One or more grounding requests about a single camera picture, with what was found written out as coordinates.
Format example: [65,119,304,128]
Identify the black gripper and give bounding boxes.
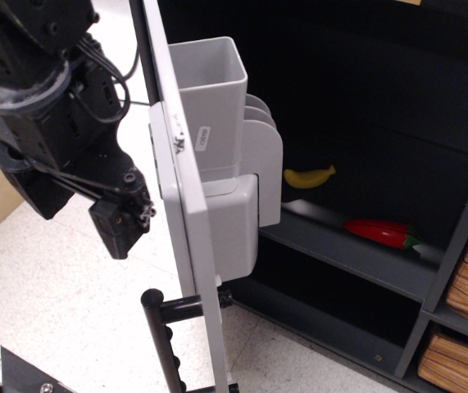
[0,116,154,260]

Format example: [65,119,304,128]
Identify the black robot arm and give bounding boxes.
[0,1,155,260]

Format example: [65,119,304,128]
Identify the dark grey fridge cabinet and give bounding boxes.
[159,1,468,392]

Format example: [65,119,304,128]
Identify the grey lower door bin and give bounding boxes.
[202,174,259,282]

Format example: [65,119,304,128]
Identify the grey file divider rack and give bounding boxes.
[241,94,283,228]

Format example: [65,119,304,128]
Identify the tall grey door bin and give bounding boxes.
[169,37,248,182]

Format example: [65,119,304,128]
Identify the yellow toy banana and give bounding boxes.
[283,165,337,189]

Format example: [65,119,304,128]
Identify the red toy chili pepper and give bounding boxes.
[343,219,423,250]

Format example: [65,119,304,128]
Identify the black door handle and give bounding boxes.
[140,288,204,392]

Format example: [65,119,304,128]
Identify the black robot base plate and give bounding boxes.
[1,346,74,393]

